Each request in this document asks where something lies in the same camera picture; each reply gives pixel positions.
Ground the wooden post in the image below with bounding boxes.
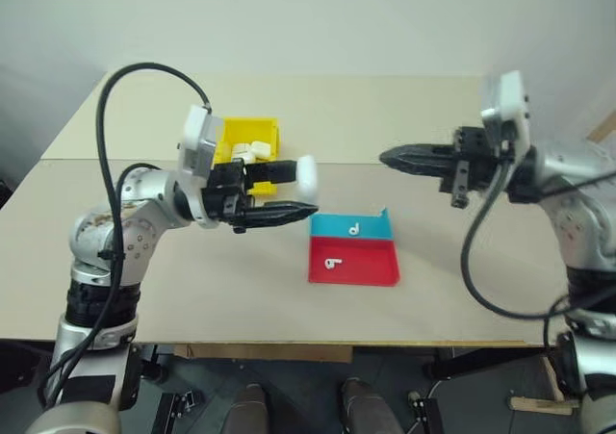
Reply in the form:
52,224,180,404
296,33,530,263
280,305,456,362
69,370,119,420
586,115,616,142

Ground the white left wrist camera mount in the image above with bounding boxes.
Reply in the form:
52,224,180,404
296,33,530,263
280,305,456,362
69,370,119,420
176,105,225,181

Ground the yellow plastic bin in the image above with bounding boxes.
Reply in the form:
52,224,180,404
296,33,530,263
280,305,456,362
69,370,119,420
211,115,283,198

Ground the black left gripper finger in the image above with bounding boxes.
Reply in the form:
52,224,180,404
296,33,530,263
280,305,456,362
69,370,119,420
243,201,320,231
244,159,299,186

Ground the wooden board under table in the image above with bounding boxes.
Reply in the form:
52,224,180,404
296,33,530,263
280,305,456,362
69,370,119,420
172,343,353,364

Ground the black table frame bar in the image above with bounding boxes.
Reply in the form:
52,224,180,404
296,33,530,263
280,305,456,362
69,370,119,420
137,345,168,383

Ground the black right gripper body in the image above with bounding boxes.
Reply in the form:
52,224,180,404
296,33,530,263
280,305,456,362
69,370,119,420
440,125,506,209

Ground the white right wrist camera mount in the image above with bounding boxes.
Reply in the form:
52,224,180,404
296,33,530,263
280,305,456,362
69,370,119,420
480,70,533,159

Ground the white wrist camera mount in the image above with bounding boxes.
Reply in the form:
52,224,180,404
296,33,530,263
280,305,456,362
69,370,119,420
480,70,533,159
176,105,225,181

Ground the red brick-pattern tray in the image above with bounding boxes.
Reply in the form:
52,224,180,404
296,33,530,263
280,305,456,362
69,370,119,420
306,235,402,289

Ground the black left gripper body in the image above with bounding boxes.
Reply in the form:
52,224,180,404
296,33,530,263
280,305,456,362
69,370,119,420
199,159,257,236

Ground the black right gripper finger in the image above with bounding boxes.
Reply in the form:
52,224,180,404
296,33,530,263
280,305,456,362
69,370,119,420
384,142,456,162
378,150,453,180

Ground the black metal bracket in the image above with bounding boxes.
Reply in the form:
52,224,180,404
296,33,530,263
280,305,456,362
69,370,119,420
152,390,208,434
407,390,445,434

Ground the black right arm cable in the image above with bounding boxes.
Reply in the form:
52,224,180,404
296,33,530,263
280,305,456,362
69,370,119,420
460,157,616,358

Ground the dark brown rounded shape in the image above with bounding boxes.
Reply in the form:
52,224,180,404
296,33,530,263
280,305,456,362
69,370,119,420
340,378,401,434
225,383,269,434

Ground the wooden floor strip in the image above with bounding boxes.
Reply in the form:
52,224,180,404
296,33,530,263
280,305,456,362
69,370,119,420
508,396,579,417

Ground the teal brick-pattern tray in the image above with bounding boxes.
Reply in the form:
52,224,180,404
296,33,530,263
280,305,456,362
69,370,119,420
309,206,397,241

